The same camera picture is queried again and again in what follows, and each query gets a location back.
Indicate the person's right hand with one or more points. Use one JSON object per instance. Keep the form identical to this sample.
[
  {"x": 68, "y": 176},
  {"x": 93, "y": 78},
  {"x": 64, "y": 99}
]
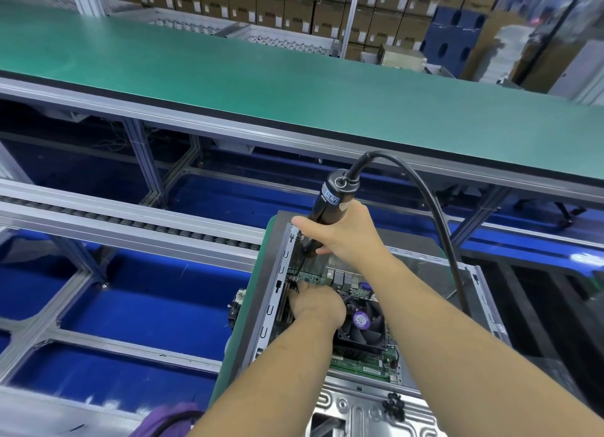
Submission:
[{"x": 349, "y": 238}]

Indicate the grey metal computer case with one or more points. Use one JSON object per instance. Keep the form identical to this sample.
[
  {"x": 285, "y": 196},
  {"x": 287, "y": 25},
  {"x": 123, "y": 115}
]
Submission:
[{"x": 444, "y": 290}]

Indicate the green conveyor belt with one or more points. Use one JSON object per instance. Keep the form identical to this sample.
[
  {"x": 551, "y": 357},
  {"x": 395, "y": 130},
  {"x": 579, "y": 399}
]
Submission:
[{"x": 189, "y": 64}]

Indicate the black CPU cooler fan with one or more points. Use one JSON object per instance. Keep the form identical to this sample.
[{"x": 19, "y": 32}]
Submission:
[{"x": 363, "y": 321}]

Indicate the green motherboard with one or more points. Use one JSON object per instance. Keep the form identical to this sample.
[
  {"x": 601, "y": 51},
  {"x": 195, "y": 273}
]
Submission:
[{"x": 363, "y": 361}]

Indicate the stack of cardboard boxes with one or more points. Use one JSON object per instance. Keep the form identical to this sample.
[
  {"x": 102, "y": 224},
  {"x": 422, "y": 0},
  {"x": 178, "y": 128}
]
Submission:
[{"x": 283, "y": 3}]

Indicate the grey roller conveyor rail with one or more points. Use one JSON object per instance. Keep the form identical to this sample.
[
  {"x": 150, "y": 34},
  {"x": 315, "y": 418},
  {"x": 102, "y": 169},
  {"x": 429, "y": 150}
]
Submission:
[{"x": 57, "y": 413}]

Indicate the person's right forearm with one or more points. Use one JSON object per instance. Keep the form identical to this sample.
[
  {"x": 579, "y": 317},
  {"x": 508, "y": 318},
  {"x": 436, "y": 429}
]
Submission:
[{"x": 472, "y": 352}]

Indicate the person's left forearm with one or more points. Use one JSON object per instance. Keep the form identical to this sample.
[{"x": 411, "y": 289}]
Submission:
[{"x": 264, "y": 389}]

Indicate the person's left hand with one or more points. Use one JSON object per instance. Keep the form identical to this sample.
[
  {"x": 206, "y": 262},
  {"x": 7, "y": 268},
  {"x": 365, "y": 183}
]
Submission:
[{"x": 316, "y": 305}]

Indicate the grey flat metal rail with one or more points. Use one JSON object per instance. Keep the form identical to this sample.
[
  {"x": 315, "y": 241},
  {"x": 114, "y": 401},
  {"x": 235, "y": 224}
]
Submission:
[{"x": 123, "y": 220}]

